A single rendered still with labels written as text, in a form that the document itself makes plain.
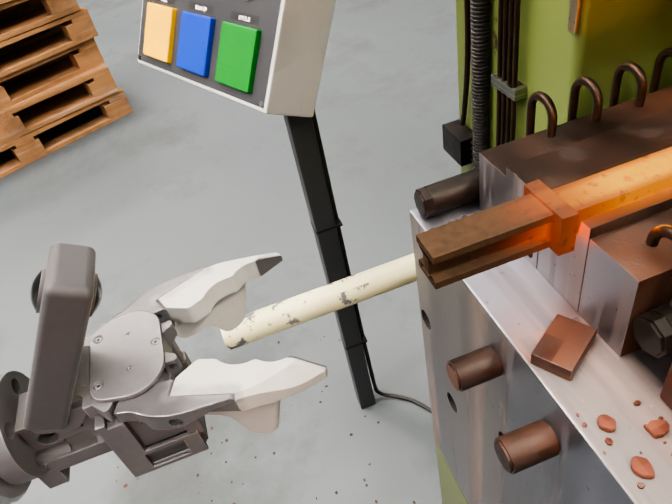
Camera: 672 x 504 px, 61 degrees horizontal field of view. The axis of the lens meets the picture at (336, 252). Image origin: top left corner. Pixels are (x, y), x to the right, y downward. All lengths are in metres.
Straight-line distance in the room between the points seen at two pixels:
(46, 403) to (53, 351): 0.04
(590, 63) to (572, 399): 0.35
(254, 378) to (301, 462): 1.14
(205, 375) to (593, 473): 0.26
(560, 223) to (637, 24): 0.31
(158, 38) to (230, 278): 0.57
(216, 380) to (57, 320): 0.09
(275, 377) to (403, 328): 1.34
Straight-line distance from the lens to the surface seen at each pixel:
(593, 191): 0.44
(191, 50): 0.84
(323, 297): 0.89
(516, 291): 0.49
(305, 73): 0.74
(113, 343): 0.40
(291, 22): 0.71
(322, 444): 1.49
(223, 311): 0.44
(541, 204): 0.42
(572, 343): 0.44
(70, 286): 0.33
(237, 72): 0.75
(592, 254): 0.43
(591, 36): 0.64
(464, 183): 0.56
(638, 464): 0.41
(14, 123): 3.19
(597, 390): 0.44
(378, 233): 1.98
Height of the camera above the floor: 1.27
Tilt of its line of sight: 41 degrees down
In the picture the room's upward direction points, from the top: 13 degrees counter-clockwise
